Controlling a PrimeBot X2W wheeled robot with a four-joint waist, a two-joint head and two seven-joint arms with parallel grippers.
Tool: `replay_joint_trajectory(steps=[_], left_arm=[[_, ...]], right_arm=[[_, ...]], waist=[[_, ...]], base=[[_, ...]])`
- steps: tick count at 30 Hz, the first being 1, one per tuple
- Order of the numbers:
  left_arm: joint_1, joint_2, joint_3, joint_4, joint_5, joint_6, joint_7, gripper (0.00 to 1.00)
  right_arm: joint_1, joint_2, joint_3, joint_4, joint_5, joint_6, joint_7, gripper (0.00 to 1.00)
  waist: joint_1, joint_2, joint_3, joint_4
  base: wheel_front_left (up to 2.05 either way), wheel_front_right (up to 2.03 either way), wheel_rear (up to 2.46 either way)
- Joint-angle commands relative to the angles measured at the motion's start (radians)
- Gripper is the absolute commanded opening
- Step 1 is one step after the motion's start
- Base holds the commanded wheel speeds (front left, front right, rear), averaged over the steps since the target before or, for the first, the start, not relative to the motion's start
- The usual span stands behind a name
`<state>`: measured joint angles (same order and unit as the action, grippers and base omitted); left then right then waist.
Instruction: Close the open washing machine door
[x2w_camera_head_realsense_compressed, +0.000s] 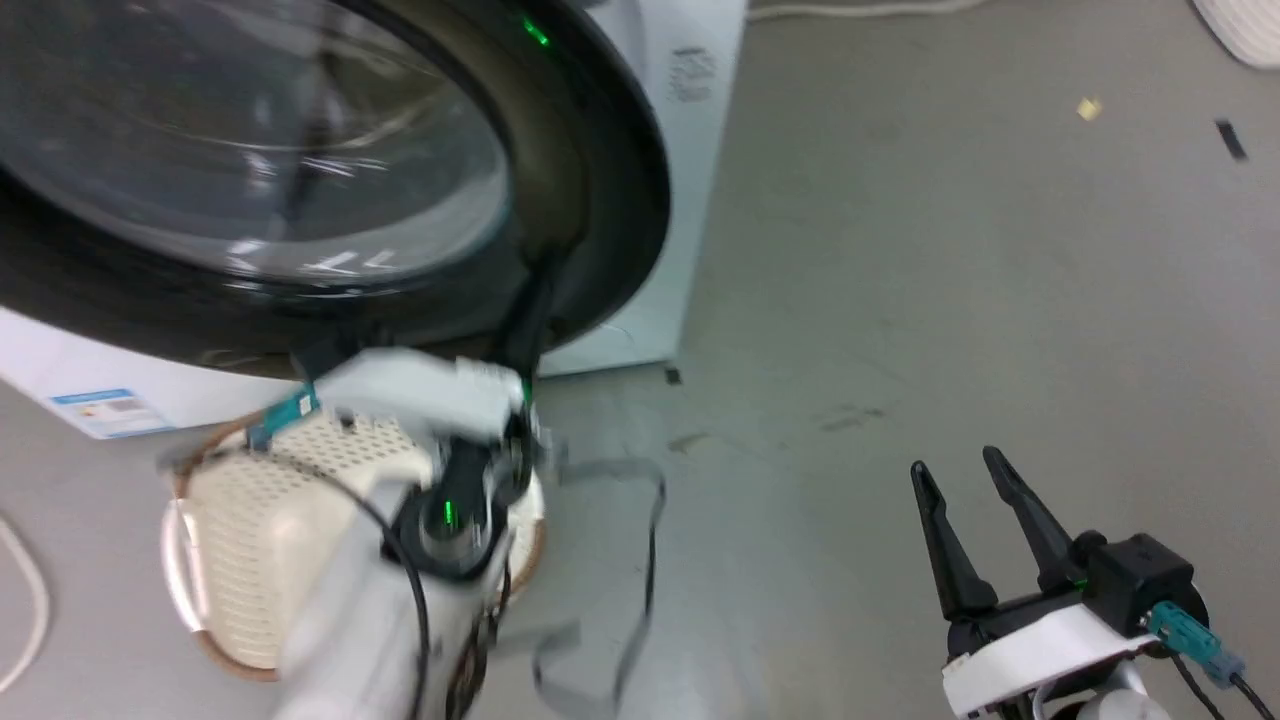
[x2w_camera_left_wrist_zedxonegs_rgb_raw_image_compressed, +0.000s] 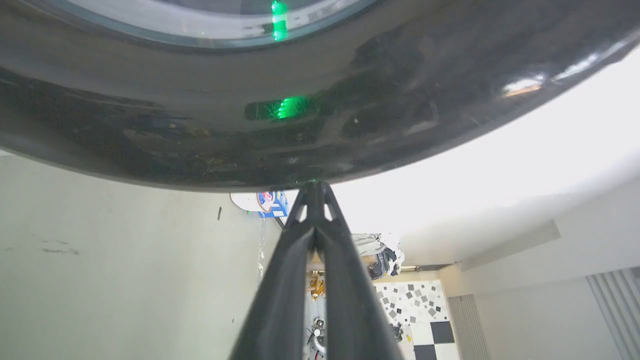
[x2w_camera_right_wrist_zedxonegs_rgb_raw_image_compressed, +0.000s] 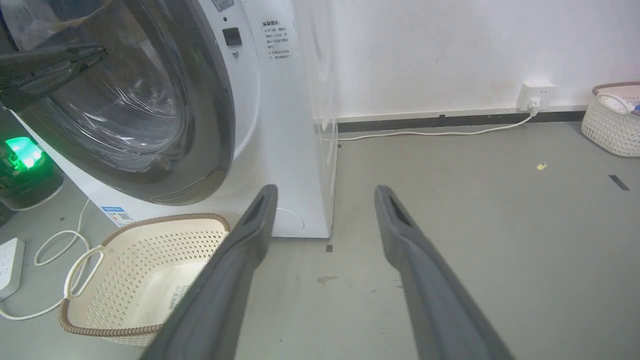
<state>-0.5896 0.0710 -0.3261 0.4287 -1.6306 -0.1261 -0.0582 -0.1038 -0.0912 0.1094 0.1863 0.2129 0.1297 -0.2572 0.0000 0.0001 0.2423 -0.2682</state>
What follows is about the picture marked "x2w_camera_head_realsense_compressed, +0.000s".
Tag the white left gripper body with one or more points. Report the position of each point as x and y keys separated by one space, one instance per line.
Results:
x=420 y=392

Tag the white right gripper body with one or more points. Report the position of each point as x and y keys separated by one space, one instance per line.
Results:
x=1040 y=650

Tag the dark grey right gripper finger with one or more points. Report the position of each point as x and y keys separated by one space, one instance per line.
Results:
x=950 y=550
x=1035 y=525

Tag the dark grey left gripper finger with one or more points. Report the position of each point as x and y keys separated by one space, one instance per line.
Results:
x=530 y=320

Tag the black round glass washer door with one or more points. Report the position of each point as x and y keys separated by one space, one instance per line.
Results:
x=300 y=150

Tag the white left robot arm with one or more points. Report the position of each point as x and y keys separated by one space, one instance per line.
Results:
x=340 y=625

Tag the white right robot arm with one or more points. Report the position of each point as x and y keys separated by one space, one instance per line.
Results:
x=1110 y=702

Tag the white washing machine body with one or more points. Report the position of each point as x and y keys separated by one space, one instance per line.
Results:
x=702 y=150

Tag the cream perforated laundry basket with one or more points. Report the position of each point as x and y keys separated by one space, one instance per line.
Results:
x=250 y=530

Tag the blue white label sticker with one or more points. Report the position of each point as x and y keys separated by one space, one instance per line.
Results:
x=110 y=412

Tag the small yellow paper scrap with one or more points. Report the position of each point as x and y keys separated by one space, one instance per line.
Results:
x=1089 y=108

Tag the black tape strip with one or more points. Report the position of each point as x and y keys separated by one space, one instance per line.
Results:
x=1231 y=139

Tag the white ribbed round object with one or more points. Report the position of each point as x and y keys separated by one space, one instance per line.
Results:
x=1250 y=30

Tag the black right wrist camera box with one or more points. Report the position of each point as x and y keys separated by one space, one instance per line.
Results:
x=1140 y=585

